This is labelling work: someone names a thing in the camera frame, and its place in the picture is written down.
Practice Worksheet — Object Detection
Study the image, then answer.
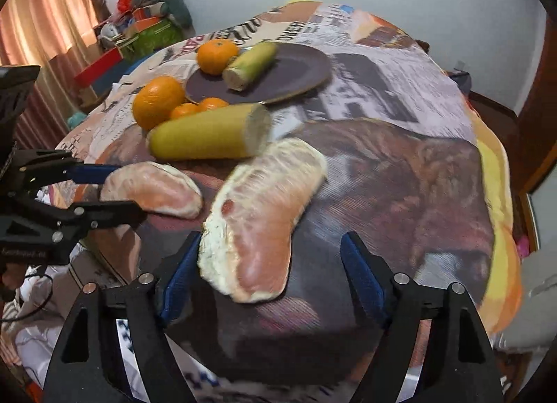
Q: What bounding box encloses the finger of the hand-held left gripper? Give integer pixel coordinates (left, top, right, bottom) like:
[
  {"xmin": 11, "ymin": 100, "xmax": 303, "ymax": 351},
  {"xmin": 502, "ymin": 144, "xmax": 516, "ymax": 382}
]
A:
[
  {"xmin": 9, "ymin": 149, "xmax": 121, "ymax": 195},
  {"xmin": 6, "ymin": 200, "xmax": 147, "ymax": 244}
]

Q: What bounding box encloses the large yellow corn piece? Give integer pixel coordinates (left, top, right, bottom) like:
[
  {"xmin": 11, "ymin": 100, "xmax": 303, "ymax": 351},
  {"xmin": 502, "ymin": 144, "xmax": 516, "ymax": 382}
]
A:
[{"xmin": 149, "ymin": 103, "xmax": 273, "ymax": 161}]

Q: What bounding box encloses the brown wooden door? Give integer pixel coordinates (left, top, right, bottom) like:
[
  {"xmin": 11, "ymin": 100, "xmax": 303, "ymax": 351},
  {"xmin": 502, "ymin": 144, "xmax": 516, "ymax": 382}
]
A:
[{"xmin": 513, "ymin": 0, "xmax": 557, "ymax": 195}]

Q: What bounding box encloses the orange cardboard box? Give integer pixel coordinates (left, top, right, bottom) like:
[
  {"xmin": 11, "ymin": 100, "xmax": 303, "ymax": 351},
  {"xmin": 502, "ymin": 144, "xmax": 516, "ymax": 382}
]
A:
[{"xmin": 130, "ymin": 16, "xmax": 163, "ymax": 32}]

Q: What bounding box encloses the dark backpack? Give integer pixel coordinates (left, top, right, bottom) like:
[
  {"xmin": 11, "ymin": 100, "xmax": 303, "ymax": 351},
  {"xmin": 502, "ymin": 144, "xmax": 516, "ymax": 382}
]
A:
[{"xmin": 448, "ymin": 70, "xmax": 473, "ymax": 95}]

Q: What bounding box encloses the small green-yellow corn piece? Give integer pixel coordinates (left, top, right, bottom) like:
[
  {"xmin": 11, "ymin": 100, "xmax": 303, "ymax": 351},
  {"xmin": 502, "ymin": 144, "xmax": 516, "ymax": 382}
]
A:
[{"xmin": 223, "ymin": 42, "xmax": 278, "ymax": 91}]

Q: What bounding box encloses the large peeled pomelo segment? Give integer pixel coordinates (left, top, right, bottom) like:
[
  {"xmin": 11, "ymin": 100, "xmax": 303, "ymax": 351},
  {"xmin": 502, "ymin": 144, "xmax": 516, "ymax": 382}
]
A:
[{"xmin": 197, "ymin": 137, "xmax": 328, "ymax": 303}]

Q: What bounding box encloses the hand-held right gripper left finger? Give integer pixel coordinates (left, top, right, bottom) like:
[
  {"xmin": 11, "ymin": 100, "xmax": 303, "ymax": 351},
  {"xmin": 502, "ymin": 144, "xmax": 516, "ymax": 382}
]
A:
[{"xmin": 44, "ymin": 231, "xmax": 205, "ymax": 403}]

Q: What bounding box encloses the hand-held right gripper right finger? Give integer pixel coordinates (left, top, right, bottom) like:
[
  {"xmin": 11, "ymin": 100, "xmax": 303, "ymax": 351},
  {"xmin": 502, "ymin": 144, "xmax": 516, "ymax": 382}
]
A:
[{"xmin": 339, "ymin": 231, "xmax": 512, "ymax": 403}]

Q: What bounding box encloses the small peeled pomelo segment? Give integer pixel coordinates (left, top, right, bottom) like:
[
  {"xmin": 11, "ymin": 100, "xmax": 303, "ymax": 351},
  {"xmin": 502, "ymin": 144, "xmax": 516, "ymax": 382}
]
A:
[{"xmin": 100, "ymin": 161, "xmax": 203, "ymax": 219}]

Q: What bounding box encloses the newspaper printed blanket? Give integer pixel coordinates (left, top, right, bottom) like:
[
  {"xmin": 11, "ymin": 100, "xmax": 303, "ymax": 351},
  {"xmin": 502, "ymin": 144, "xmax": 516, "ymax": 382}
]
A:
[{"xmin": 56, "ymin": 0, "xmax": 523, "ymax": 388}]

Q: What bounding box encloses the green fabric bag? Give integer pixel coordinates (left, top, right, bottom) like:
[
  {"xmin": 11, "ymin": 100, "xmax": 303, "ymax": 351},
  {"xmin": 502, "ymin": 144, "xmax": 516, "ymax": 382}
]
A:
[{"xmin": 119, "ymin": 20, "xmax": 183, "ymax": 60}]

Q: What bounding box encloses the large orange with sticker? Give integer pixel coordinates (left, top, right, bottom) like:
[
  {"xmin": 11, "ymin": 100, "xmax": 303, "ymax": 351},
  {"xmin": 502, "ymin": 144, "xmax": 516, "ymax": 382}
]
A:
[{"xmin": 132, "ymin": 76, "xmax": 187, "ymax": 131}]

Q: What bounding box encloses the plain large orange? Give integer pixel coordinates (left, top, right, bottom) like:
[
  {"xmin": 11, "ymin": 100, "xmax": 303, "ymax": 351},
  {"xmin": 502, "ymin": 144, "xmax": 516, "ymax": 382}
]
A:
[{"xmin": 197, "ymin": 39, "xmax": 240, "ymax": 76}]

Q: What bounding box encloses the white bed sheet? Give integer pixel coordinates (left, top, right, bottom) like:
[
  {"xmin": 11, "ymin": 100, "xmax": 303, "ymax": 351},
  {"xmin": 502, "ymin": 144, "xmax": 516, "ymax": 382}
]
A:
[{"xmin": 0, "ymin": 251, "xmax": 144, "ymax": 388}]

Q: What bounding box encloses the dark brown round plate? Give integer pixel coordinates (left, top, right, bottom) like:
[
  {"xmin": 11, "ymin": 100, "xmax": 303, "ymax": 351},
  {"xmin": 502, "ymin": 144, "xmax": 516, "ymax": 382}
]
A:
[{"xmin": 185, "ymin": 43, "xmax": 334, "ymax": 105}]

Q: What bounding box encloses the red box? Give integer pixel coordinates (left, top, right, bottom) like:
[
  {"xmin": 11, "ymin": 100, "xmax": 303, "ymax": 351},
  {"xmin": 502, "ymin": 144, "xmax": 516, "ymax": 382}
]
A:
[{"xmin": 74, "ymin": 47, "xmax": 135, "ymax": 88}]

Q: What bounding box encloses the orange brown curtain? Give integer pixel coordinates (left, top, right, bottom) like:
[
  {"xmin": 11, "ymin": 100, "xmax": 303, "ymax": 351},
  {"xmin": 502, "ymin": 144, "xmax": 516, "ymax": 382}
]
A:
[{"xmin": 0, "ymin": 0, "xmax": 114, "ymax": 151}]

